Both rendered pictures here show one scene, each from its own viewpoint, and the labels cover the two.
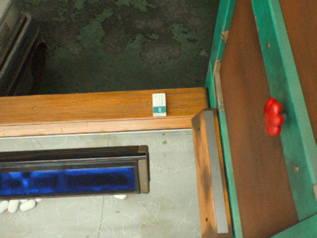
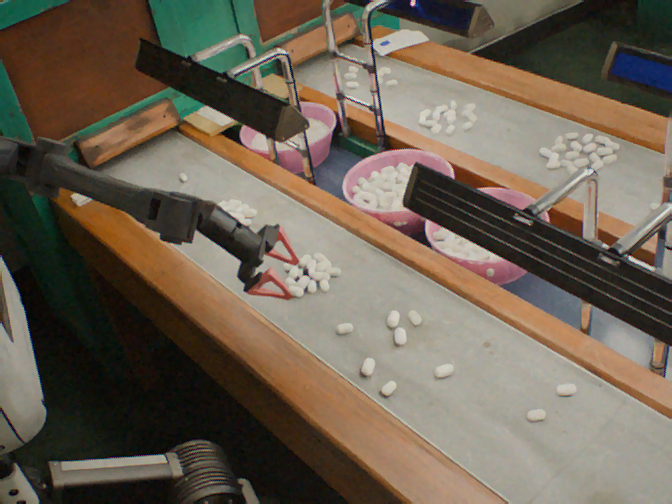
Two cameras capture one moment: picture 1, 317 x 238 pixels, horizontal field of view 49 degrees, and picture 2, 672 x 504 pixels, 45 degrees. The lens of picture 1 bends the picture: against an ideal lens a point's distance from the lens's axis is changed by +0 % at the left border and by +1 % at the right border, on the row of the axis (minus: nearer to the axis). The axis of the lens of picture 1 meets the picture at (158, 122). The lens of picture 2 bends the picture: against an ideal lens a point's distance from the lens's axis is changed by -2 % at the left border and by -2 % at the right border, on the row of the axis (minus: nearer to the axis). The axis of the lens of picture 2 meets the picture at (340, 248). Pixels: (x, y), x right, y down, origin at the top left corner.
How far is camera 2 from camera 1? 212 cm
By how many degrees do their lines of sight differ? 70
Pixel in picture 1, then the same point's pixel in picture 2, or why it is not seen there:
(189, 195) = (154, 158)
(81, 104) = (116, 233)
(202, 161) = (123, 134)
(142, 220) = (192, 163)
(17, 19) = not seen: outside the picture
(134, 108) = (98, 207)
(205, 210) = (159, 119)
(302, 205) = not seen: outside the picture
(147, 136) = not seen: hidden behind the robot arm
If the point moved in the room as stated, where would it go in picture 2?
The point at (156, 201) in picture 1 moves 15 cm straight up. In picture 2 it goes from (172, 166) to (157, 118)
